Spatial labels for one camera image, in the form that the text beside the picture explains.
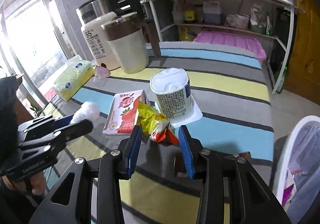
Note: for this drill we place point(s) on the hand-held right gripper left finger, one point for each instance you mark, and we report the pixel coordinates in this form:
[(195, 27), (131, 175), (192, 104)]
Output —
[(132, 151)]

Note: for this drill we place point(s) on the storage box with pink lid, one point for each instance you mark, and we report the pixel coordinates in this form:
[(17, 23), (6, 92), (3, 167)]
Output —
[(230, 40)]

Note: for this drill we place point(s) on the person's left hand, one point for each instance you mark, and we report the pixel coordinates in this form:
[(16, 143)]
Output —
[(37, 185)]

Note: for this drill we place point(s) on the yellow oil jug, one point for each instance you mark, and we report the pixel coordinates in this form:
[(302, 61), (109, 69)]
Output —
[(186, 34)]

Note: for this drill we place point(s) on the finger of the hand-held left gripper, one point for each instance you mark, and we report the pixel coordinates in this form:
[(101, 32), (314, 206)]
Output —
[(63, 121), (75, 128)]

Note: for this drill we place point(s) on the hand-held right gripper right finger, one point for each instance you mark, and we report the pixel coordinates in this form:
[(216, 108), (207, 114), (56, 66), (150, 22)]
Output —
[(186, 151)]

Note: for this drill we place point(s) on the white thermal water dispenser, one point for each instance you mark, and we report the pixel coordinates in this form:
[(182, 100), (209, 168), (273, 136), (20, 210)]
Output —
[(96, 41)]

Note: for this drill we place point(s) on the white metal shelf rack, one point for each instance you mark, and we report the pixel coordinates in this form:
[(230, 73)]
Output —
[(154, 14)]

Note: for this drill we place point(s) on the yellow cooking oil bottle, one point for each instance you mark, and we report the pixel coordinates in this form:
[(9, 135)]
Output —
[(188, 13)]

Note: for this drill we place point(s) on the purple milk carton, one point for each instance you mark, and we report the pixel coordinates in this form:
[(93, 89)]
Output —
[(288, 195)]

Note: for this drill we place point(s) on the white yogurt cup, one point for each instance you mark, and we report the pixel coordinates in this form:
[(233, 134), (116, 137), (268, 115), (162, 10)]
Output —
[(172, 94)]

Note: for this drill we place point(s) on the trash bin with white rim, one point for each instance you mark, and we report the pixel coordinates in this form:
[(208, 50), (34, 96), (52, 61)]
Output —
[(287, 151)]

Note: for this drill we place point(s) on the clear cup with pink lid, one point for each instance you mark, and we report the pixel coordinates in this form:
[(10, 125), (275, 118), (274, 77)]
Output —
[(101, 75)]

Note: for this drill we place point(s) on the stainless steel electric kettle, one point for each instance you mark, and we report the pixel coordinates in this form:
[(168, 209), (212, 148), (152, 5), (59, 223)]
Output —
[(95, 11)]

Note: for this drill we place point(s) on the green glass bottle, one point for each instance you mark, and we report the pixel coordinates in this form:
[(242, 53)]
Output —
[(281, 81)]

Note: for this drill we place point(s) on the striped tablecloth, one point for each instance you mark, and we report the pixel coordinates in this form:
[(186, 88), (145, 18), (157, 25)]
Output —
[(225, 84)]

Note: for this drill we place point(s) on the clear plastic bottle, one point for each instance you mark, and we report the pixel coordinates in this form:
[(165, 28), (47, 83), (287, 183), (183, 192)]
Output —
[(176, 14)]

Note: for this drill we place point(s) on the yellow wooden door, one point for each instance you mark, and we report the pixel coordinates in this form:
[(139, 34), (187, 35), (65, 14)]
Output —
[(307, 51)]

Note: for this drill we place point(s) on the cream jug with brown lid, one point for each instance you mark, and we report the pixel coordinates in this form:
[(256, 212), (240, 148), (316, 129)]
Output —
[(127, 51)]

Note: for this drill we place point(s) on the window frame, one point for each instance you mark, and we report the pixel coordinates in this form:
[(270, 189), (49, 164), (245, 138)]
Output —
[(30, 26)]

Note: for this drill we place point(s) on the red strawberry milk carton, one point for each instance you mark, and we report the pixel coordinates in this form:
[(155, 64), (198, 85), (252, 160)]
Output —
[(120, 114)]

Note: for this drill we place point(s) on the green basin with food bags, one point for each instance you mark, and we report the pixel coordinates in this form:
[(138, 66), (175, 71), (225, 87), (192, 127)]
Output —
[(258, 23)]

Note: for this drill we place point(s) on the yellow snack wrapper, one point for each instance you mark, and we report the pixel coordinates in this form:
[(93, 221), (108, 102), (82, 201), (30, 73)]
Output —
[(150, 116)]

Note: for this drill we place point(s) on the white tub in plastic bag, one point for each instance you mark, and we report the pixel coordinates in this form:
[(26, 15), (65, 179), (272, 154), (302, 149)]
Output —
[(237, 21)]

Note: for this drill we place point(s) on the yellow white tissue pack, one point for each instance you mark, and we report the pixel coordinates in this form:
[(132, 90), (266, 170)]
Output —
[(72, 79)]

